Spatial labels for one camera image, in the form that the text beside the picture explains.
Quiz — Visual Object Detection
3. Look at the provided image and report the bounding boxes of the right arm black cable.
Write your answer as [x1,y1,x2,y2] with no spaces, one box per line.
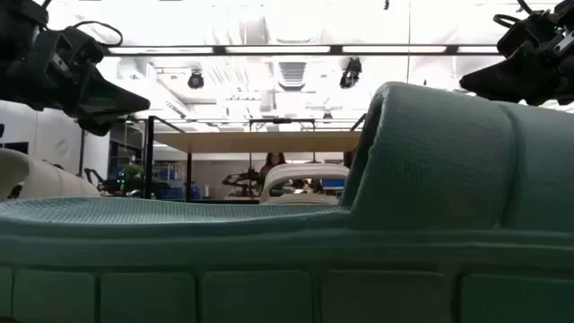
[491,0,539,29]

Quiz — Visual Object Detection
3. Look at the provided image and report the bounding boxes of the metal overhead crossbar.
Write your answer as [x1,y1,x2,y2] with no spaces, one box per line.
[105,43,502,57]

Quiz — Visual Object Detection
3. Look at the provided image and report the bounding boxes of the black ceiling spotlight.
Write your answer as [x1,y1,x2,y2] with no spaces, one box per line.
[187,70,206,91]
[339,57,363,90]

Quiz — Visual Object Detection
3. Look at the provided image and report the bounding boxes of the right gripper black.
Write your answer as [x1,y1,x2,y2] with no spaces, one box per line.
[459,17,574,107]

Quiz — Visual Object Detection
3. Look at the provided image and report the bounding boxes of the blue storage bins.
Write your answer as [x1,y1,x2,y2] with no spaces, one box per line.
[154,163,201,201]

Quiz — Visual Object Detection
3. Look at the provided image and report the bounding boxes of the light grey rubber slide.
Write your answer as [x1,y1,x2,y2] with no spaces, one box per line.
[0,147,100,202]
[258,162,351,206]

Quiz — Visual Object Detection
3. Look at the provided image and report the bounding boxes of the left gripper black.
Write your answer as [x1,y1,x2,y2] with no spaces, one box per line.
[0,33,152,138]

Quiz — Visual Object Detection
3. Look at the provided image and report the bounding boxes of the background black robot arms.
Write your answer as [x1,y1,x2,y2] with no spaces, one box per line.
[222,168,262,198]

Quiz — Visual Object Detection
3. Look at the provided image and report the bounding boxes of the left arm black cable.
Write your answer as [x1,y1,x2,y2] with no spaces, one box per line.
[71,20,125,48]

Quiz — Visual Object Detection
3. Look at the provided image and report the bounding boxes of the person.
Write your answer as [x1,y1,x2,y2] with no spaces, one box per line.
[258,151,288,198]

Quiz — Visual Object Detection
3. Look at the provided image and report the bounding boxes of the green rubber slide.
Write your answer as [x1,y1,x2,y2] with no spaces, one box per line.
[0,81,574,323]

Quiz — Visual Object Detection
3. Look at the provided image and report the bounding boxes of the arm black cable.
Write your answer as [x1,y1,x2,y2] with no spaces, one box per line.
[491,0,539,29]
[71,20,125,48]

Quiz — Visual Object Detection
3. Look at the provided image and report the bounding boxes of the wooden shelf with black frame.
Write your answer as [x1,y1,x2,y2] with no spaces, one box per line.
[142,115,367,203]

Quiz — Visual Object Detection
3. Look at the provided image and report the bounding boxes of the thin black post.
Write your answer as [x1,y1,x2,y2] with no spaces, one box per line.
[78,129,87,179]

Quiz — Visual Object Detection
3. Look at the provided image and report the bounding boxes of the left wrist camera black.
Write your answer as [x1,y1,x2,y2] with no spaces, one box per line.
[52,25,106,68]

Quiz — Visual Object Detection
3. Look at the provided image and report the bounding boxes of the background green plant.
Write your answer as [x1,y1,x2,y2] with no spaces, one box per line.
[121,163,144,183]

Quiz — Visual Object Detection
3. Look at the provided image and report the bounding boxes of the black wall screen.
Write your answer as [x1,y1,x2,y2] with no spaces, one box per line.
[0,141,30,156]

